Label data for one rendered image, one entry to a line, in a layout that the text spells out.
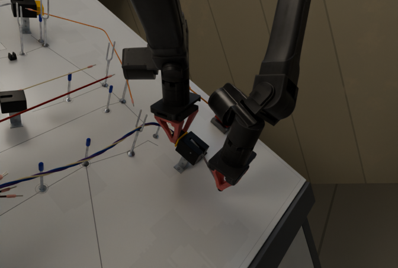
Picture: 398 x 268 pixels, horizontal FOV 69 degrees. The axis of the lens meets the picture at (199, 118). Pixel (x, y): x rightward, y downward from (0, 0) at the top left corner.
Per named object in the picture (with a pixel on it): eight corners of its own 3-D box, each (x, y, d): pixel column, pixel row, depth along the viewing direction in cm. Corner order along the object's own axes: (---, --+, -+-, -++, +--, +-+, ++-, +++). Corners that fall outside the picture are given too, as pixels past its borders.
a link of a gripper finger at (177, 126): (155, 142, 66) (151, 106, 61) (174, 127, 71) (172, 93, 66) (179, 152, 62) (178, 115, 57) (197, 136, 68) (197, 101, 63)
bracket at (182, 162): (180, 174, 68) (187, 162, 65) (173, 167, 69) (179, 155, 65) (192, 163, 71) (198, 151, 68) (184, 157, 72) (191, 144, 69)
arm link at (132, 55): (182, 69, 47) (182, 22, 49) (111, 69, 47) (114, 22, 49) (183, 92, 59) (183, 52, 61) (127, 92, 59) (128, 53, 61)
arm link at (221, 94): (276, 88, 47) (295, 105, 54) (237, 54, 55) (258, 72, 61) (227, 139, 51) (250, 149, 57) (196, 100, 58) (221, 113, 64)
